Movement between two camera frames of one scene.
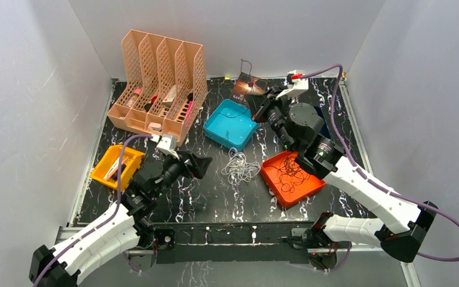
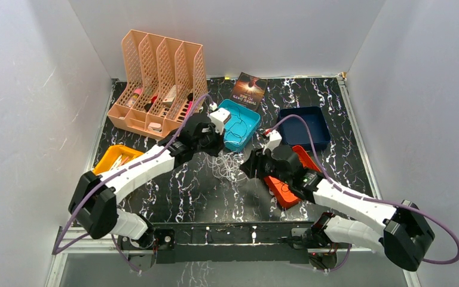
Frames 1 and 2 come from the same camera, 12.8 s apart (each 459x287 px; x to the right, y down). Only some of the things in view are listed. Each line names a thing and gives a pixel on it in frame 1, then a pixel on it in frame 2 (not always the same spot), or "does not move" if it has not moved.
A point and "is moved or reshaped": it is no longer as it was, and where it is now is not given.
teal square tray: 230,124 does not move
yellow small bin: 108,170 does not move
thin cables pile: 238,170 is moved or reshaped
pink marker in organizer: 190,104 does not move
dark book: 247,84 does not move
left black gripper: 187,164 -> 215,139
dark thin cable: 241,71 -> 239,122
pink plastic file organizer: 163,85 does not move
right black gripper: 258,103 -> 255,161
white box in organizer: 170,97 does not move
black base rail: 276,241 does not move
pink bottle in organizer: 137,92 does not move
